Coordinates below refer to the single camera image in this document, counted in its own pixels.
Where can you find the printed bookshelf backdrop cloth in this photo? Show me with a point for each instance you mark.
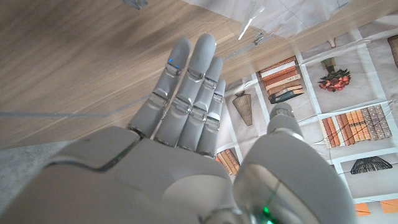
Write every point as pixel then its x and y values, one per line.
pixel 367 81

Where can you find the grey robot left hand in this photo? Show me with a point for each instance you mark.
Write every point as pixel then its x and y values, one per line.
pixel 134 3

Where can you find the clear plastic bag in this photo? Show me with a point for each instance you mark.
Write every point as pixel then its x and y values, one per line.
pixel 280 15

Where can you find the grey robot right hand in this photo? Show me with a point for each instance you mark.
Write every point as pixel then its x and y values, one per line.
pixel 155 186

